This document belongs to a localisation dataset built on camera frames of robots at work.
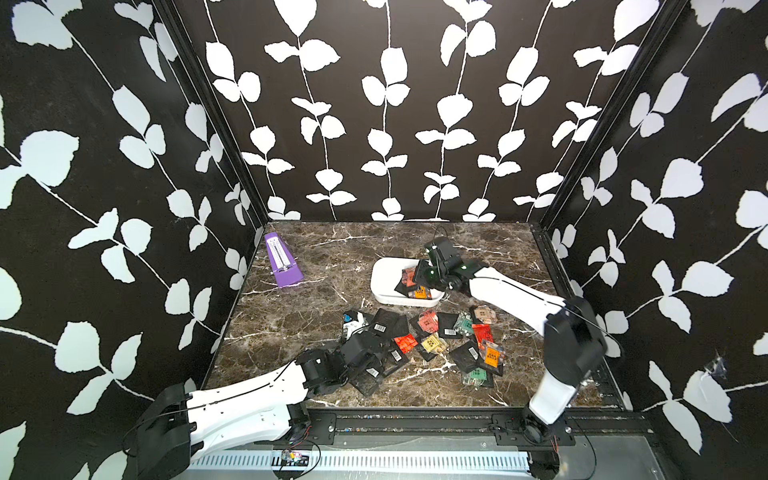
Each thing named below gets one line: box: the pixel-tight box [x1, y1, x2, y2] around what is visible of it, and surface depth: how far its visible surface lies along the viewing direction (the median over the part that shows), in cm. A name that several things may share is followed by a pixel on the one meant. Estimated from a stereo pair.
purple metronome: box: [264, 232, 304, 288], surface depth 100 cm
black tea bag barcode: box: [437, 312, 462, 339], surface depth 95 cm
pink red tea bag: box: [418, 309, 439, 334], surface depth 95 cm
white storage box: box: [370, 258, 445, 307], surface depth 99 cm
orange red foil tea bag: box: [394, 333, 418, 354], surface depth 90 cm
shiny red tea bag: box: [472, 324, 494, 349], surface depth 92 cm
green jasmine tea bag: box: [454, 311, 474, 337], surface depth 95 cm
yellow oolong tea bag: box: [421, 332, 449, 355], surface depth 90 cm
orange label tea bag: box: [413, 285, 427, 299], surface depth 100 cm
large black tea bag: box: [367, 308, 409, 342], surface depth 94 cm
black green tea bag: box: [462, 367, 494, 388], surface depth 84 cm
